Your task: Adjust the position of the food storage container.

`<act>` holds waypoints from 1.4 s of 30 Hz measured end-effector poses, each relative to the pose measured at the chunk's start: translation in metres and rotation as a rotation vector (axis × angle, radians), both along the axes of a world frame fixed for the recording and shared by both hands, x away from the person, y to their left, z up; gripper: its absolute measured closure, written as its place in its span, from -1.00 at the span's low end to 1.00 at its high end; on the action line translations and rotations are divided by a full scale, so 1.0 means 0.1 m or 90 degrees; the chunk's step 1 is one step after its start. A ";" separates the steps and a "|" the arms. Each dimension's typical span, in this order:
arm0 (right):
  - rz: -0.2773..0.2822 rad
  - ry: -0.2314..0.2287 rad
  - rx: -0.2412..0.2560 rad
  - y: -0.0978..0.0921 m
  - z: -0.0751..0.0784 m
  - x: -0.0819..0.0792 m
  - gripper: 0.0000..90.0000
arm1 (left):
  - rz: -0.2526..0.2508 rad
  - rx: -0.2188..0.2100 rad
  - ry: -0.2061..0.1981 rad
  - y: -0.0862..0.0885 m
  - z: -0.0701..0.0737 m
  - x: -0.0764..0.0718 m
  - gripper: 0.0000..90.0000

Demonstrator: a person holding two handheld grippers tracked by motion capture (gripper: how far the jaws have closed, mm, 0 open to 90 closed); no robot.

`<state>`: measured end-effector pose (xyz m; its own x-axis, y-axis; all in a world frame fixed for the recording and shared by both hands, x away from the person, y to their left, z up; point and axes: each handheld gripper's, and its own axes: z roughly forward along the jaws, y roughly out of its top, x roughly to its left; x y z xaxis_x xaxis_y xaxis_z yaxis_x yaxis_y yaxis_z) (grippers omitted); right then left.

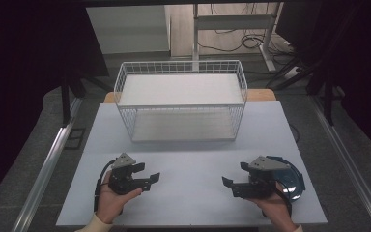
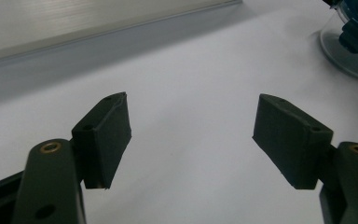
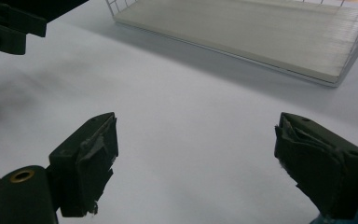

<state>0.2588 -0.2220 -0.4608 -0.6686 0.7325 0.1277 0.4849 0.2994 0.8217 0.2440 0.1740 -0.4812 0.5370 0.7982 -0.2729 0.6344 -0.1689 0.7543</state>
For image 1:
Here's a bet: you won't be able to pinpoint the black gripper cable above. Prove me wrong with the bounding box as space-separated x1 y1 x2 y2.
93 158 117 214
274 179 294 218

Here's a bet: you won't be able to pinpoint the thin black floor cable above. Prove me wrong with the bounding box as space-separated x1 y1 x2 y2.
289 123 301 145

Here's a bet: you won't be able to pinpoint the white wire two-tier rack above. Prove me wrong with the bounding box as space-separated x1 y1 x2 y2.
113 59 249 143

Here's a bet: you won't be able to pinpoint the black rectangular floor frame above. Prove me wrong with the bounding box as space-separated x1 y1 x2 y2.
63 127 87 151

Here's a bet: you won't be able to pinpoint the aluminium rail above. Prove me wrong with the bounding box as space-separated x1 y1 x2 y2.
308 94 371 232
11 96 85 232

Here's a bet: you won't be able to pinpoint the blue plate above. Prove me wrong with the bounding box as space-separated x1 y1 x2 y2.
265 155 306 203

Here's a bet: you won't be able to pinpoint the black floor cables bundle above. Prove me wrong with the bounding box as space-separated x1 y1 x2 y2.
196 28 301 85

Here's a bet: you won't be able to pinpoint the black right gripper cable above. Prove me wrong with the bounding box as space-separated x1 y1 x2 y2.
274 179 294 218

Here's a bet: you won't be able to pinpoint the white power strip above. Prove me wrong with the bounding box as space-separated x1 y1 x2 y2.
282 65 301 80

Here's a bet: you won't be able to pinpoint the black metal stand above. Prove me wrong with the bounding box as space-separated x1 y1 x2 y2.
305 57 346 128
59 72 114 128

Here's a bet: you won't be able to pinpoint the black tripod legs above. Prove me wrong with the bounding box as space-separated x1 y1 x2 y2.
265 55 324 92

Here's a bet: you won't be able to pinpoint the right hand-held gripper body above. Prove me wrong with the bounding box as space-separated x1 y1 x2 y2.
231 155 292 199

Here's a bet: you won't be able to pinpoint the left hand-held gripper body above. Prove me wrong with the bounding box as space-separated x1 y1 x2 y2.
108 152 153 196

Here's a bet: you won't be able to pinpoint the person's left hand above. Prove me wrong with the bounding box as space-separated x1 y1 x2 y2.
95 170 144 225

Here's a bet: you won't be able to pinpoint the wooden table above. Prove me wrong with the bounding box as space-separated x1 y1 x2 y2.
103 88 277 104

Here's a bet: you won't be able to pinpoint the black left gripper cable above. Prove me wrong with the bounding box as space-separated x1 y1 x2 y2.
93 158 117 214

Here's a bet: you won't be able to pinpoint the person's right hand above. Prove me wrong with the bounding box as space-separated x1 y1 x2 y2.
245 188 295 232

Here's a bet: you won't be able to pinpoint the white metal desk frame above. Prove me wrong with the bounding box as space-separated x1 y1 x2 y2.
191 2 285 73

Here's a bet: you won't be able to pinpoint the dark curtain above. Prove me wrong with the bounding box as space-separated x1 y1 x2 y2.
0 0 111 211
274 0 371 163

